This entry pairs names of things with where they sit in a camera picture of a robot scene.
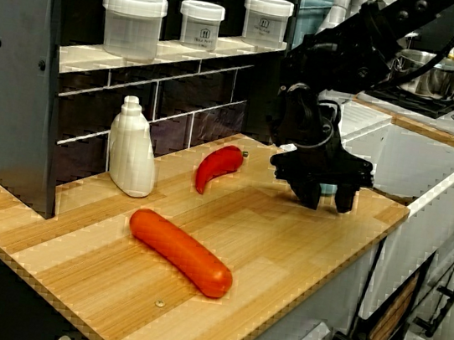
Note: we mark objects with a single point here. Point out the white sink basin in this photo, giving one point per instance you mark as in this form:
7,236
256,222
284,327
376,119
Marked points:
413,171

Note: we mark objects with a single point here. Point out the dark shelf unit with tiles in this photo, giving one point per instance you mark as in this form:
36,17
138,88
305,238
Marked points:
23,86

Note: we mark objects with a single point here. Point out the toy stove top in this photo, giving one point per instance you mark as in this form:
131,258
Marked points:
429,112

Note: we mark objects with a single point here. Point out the orange sausage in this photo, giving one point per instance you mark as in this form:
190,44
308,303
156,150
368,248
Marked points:
181,252

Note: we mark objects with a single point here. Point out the teal plastic bin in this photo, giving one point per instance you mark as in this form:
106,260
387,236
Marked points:
312,17

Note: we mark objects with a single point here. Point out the white plastic bottle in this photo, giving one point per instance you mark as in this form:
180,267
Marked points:
131,156

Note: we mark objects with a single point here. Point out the light blue bowl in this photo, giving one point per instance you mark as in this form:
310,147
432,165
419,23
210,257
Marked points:
328,189

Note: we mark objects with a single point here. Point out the tall clear labelled jar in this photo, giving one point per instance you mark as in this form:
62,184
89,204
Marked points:
267,21

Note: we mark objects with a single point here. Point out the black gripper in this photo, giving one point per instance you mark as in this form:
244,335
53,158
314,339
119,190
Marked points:
329,167

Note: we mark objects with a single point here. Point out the black framed wooden panel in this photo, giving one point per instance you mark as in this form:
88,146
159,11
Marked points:
386,328

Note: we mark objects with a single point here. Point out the grey faucet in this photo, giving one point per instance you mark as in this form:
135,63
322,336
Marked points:
342,8

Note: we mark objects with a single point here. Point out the small metal screw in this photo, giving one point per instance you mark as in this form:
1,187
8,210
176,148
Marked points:
159,303

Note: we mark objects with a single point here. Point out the steel cooking pot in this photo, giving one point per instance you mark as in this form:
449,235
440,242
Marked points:
438,79

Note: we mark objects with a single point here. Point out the small clear labelled jar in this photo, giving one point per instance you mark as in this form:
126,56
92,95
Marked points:
200,27

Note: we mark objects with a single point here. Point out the wide clear plastic jar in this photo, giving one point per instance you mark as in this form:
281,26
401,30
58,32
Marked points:
132,25

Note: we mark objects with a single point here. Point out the red chili pepper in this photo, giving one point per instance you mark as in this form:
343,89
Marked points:
219,164

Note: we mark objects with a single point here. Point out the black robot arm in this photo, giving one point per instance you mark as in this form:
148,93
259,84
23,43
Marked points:
354,48

